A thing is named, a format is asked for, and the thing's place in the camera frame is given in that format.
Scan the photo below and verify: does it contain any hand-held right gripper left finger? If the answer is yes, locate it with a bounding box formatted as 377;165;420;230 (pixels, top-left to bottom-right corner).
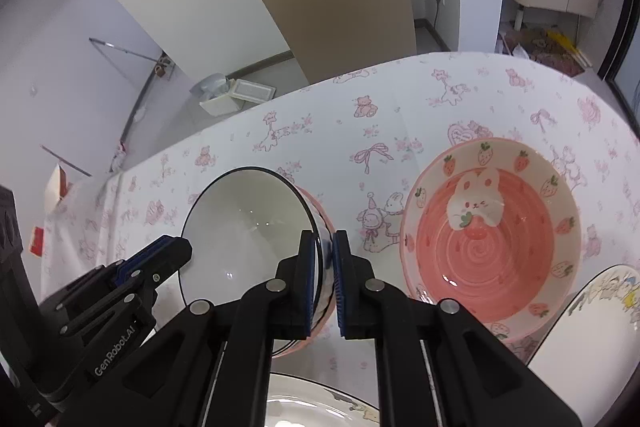
60;229;323;427

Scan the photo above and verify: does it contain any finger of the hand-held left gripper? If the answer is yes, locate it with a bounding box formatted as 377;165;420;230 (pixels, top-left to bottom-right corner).
37;237;168;315
57;235;193;338

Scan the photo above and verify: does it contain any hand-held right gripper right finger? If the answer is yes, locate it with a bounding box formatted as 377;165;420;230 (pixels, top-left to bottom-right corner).
332;229;583;427

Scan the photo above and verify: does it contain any white bowl with black rim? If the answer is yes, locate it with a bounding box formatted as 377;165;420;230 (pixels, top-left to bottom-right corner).
179;167;337;355

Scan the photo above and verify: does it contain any white cartoon print plate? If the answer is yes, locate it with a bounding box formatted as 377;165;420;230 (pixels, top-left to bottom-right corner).
265;372;381;427
527;264;640;427

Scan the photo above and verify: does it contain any pink strawberry rabbit bowl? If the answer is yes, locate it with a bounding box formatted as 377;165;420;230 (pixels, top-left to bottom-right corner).
400;138;583;343

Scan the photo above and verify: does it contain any red and white package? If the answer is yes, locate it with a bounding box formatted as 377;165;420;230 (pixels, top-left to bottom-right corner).
42;162;76;212

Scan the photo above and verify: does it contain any pink printed tablecloth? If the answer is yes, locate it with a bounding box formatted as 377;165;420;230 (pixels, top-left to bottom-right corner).
40;52;640;427

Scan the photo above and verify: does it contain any grey round floor object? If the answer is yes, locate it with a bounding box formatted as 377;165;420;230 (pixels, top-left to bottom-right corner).
190;74;228;95

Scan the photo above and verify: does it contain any white floor box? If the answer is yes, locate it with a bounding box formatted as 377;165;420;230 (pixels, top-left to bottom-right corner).
200;79;276;116

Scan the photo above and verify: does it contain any patterned floor mat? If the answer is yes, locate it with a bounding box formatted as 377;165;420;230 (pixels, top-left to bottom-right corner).
500;27;586;75

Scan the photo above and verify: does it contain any metal rod frame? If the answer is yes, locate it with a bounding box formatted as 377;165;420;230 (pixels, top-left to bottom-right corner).
89;37;175;172

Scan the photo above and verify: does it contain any glass door with black frame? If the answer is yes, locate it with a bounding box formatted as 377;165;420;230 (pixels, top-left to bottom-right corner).
599;0;640;132

